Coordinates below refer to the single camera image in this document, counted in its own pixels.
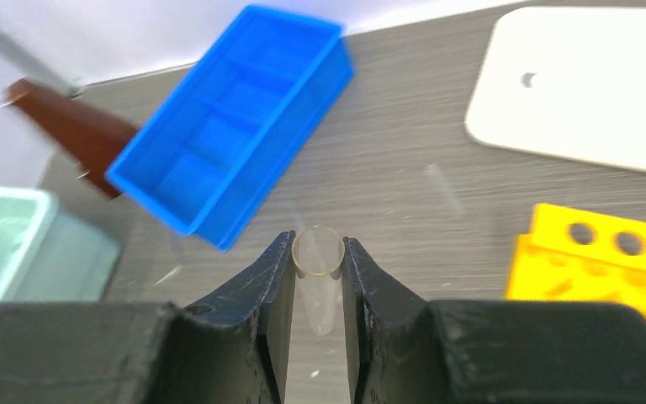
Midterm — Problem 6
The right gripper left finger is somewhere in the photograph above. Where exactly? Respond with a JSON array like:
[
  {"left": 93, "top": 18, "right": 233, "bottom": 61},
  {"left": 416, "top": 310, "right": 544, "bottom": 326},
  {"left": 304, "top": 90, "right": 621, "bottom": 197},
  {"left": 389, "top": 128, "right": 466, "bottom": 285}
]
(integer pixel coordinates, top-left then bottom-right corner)
[{"left": 184, "top": 231, "right": 296, "bottom": 403}]

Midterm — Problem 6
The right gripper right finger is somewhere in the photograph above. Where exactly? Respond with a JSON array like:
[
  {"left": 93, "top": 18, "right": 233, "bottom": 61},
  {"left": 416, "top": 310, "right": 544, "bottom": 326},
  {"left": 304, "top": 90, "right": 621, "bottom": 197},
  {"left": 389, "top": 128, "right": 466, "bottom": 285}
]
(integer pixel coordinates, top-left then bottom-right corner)
[{"left": 341, "top": 237, "right": 432, "bottom": 403}]

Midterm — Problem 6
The glass test tube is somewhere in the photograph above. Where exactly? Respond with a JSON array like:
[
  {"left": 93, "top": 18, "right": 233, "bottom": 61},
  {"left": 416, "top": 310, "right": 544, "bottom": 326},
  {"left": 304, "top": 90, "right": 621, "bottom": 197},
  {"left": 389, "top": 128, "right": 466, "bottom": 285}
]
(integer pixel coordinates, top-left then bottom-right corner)
[{"left": 292, "top": 226, "right": 346, "bottom": 336}]

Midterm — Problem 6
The short clear glass tube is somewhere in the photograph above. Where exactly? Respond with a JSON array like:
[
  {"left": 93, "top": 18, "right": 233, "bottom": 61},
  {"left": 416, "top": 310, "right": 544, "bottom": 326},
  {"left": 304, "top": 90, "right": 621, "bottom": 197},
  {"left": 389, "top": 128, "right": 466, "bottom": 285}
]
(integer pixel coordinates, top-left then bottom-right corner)
[{"left": 424, "top": 163, "right": 465, "bottom": 217}]

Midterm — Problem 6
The yellow test tube rack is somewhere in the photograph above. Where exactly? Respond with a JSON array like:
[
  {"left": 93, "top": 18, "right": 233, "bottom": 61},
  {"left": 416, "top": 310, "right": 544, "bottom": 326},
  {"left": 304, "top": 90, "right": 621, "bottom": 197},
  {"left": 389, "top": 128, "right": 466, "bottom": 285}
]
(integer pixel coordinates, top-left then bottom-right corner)
[{"left": 505, "top": 203, "right": 646, "bottom": 317}]

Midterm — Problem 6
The blue divided plastic bin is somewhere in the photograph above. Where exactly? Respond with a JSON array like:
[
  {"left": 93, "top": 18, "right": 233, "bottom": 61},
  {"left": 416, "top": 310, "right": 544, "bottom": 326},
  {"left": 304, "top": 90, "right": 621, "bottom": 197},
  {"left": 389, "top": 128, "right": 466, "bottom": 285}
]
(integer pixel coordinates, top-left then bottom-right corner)
[{"left": 105, "top": 4, "right": 354, "bottom": 251}]

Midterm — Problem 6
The light green plastic tub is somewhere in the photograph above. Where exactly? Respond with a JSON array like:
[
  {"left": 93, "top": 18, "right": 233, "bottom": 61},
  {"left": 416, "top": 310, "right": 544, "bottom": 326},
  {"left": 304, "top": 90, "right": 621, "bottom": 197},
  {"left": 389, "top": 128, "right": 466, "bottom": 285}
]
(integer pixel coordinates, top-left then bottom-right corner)
[{"left": 0, "top": 187, "right": 122, "bottom": 301}]

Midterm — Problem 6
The brown triangular stand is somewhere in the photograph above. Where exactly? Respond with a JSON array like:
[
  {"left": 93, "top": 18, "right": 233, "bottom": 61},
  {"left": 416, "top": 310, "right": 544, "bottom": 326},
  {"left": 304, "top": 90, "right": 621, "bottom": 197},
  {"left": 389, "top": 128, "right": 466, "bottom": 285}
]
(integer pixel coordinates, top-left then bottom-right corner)
[{"left": 4, "top": 78, "right": 139, "bottom": 199}]

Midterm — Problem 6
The white plastic tray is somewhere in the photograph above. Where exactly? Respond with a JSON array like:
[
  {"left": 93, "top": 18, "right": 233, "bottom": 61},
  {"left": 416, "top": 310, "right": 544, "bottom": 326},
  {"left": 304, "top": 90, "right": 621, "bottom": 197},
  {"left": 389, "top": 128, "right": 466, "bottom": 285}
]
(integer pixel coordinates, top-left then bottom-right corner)
[{"left": 464, "top": 6, "right": 646, "bottom": 172}]

